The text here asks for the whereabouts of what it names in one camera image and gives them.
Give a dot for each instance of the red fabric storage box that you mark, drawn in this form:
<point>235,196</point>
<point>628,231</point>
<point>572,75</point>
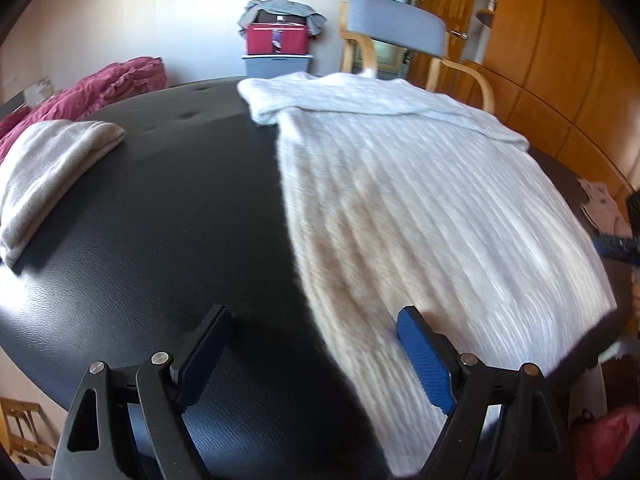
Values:
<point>260,40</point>

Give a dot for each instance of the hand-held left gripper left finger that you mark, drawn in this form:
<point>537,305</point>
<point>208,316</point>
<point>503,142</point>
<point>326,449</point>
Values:
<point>207,355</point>

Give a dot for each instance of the grey wooden armchair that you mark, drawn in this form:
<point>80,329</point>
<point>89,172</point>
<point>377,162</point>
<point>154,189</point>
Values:
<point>395,25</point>

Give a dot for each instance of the white knit sweater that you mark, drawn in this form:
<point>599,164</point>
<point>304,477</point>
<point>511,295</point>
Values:
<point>425,210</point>

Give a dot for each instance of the red ruffled bedspread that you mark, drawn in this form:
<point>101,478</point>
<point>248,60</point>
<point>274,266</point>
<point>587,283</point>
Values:
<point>100,90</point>

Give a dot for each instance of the wooden wardrobe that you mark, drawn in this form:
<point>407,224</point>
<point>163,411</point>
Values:
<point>550,60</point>

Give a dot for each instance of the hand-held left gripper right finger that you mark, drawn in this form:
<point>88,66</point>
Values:
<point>425,355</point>

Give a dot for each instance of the red plastic bag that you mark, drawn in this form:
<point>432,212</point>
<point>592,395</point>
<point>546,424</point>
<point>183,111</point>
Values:
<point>610,445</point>

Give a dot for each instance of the wooden rack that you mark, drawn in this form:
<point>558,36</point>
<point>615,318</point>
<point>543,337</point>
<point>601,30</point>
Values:
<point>25,430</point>

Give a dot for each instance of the grey plastic storage bin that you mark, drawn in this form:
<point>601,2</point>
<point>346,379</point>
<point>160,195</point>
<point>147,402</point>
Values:
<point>275,66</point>

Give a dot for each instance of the pink cloth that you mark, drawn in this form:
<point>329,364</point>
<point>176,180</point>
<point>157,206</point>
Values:
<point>602,205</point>

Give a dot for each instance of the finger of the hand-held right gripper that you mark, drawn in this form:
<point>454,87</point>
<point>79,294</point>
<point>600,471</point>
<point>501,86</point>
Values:
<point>617,247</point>

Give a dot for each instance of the folded beige cloth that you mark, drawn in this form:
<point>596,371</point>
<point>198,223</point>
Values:
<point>45,175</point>

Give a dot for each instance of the grey garment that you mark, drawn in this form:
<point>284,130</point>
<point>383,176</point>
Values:
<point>280,7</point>

